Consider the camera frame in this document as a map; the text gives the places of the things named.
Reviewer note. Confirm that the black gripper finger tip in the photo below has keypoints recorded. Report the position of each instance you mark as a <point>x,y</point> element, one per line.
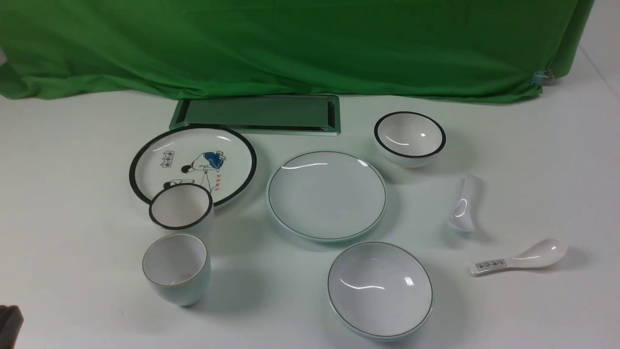
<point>11,321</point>

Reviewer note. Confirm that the pale blue cup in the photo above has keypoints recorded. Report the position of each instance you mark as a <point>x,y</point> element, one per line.
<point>178,268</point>

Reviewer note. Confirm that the pale blue shallow bowl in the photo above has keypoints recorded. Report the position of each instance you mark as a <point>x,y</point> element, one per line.
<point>379,291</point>

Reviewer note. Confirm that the plain white ceramic spoon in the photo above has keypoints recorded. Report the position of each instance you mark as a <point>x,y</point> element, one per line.
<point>462,218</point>

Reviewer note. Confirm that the black rimmed white cup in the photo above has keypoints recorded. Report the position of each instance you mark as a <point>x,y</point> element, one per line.
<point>184,208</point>

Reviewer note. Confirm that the black rimmed illustrated plate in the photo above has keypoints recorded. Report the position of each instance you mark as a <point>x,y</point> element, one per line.
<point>216,158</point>

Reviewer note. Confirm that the pale blue flat plate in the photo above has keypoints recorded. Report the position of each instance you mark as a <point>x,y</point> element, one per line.
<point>327,196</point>

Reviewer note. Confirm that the black rimmed white bowl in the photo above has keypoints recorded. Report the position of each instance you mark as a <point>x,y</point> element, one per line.
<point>409,139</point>

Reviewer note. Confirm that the green cloth backdrop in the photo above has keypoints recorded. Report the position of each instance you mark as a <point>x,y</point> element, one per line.
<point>490,51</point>

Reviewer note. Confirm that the white spoon with pattern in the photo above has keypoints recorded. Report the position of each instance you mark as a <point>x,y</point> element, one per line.
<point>543,254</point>

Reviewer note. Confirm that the blue binder clip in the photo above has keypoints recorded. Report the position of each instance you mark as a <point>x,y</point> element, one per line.
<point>542,78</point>

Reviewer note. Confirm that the metal table cable hatch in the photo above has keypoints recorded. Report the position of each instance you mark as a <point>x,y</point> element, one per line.
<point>317,115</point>

